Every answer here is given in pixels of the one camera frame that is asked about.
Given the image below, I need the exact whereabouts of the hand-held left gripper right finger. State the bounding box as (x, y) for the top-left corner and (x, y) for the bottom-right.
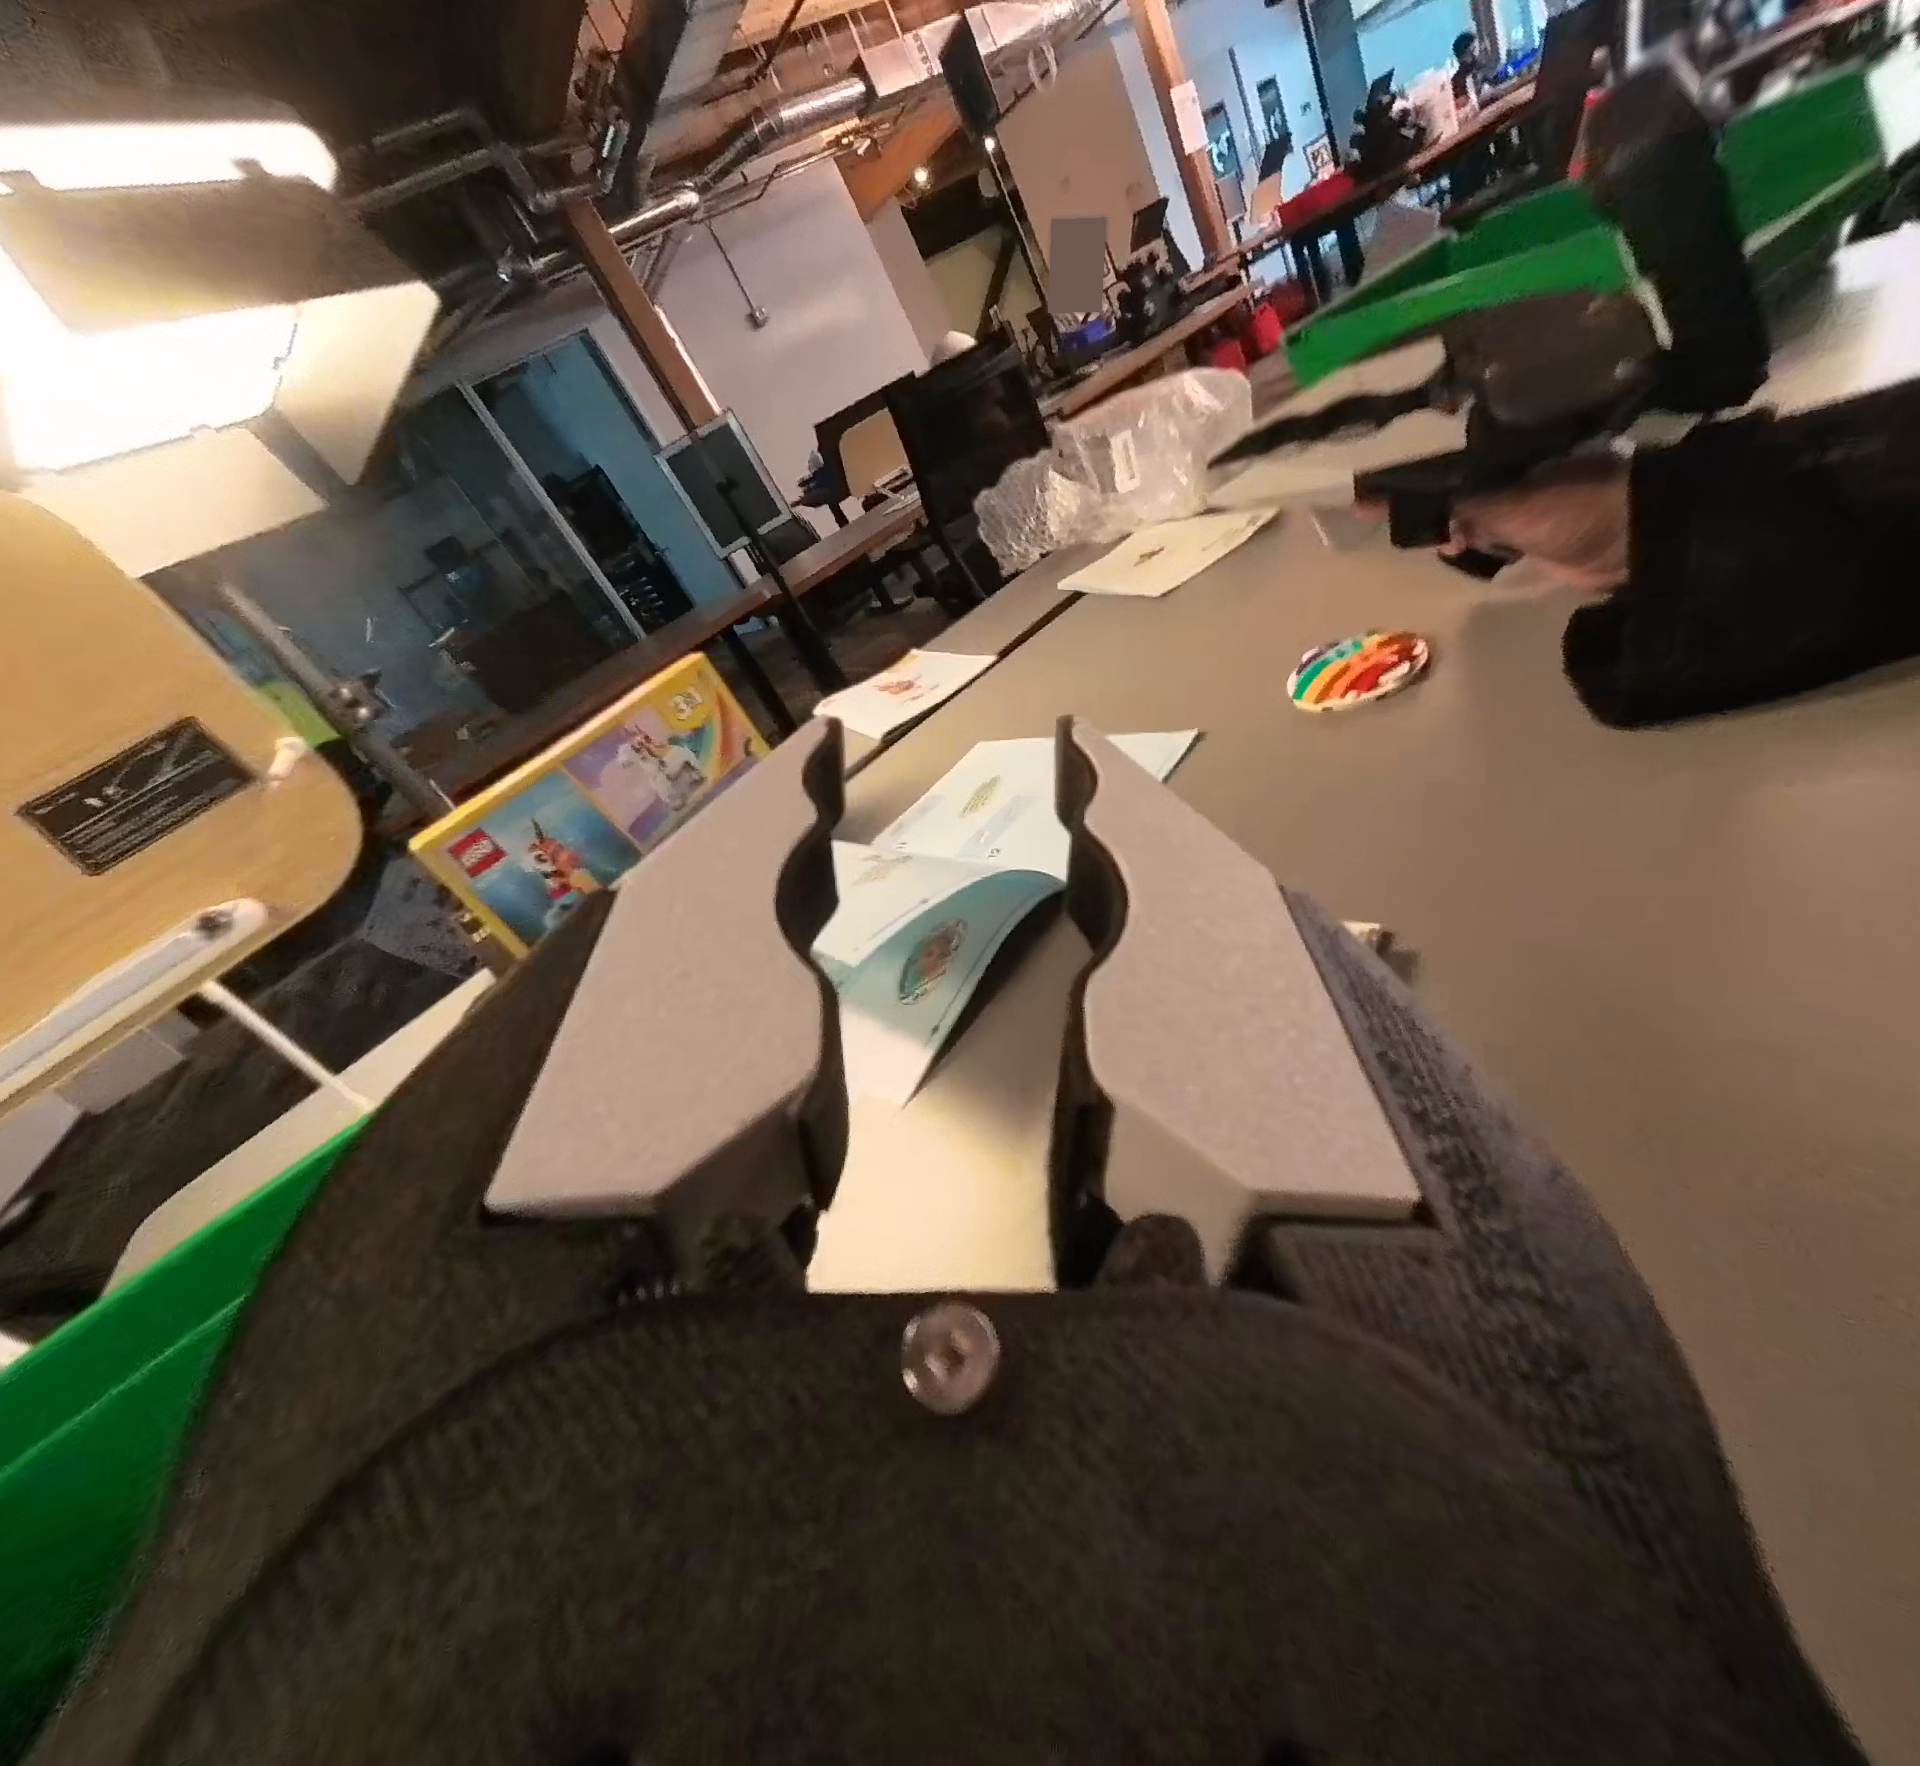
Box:
(1054, 713), (1429, 1289)

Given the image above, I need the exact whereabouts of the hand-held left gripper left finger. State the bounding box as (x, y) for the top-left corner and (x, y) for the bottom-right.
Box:
(480, 713), (853, 1274)

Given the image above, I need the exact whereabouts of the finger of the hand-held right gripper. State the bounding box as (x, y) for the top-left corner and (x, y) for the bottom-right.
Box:
(1204, 348), (1483, 473)
(1346, 444), (1488, 511)

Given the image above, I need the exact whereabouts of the green plastic bin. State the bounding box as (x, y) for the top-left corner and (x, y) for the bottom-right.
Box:
(1280, 59), (1920, 399)
(0, 1111), (372, 1715)

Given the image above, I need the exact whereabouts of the person's right forearm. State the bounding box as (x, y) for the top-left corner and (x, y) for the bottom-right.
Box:
(1561, 406), (1920, 732)

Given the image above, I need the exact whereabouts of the rainbow round lego plate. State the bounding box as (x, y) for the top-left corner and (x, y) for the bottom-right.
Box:
(1283, 624), (1434, 716)

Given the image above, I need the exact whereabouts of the white lego booklet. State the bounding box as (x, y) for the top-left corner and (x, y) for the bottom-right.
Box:
(1056, 508), (1283, 597)

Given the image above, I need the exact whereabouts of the yellow lego box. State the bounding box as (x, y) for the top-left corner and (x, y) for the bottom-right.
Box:
(405, 651), (773, 965)

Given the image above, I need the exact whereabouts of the lego instruction booklet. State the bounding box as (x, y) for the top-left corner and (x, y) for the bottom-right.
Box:
(810, 731), (1202, 1111)

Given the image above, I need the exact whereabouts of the small white lego leaflet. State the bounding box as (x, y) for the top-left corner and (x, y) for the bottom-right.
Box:
(810, 647), (1003, 738)

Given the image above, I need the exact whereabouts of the person's right hand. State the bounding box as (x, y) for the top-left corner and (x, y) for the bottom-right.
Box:
(1438, 482), (1639, 592)

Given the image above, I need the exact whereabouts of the clear plastic bag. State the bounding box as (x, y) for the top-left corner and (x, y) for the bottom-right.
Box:
(1050, 364), (1258, 524)

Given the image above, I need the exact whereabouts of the bubble wrap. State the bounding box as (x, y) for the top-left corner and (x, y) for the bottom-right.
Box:
(973, 445), (1082, 575)

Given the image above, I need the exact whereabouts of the black office chair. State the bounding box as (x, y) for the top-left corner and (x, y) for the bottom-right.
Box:
(885, 348), (1056, 598)

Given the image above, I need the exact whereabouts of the lamp tripod stand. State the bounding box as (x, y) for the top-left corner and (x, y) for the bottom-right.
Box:
(218, 578), (461, 831)

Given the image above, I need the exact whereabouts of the long wooden table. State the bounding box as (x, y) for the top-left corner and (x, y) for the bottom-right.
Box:
(660, 506), (932, 732)

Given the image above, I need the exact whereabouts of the wooden book stand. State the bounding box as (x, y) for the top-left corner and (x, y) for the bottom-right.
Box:
(0, 489), (377, 1111)

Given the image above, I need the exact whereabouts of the bright studio lamp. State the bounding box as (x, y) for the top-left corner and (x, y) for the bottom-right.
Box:
(0, 90), (448, 497)

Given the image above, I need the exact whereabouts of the wall mounted monitor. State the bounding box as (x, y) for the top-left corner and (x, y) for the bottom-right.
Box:
(656, 408), (785, 559)

